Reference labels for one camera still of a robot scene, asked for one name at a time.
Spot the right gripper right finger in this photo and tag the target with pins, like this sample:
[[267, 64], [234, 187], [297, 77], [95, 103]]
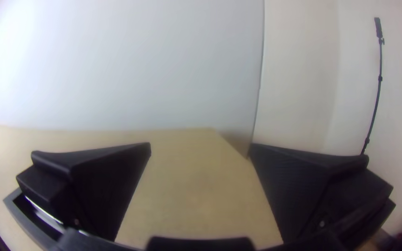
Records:
[[298, 188]]

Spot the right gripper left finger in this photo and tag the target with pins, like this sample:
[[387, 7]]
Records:
[[99, 181]]

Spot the thin black gooseneck stand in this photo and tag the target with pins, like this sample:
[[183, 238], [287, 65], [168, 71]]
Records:
[[380, 80]]

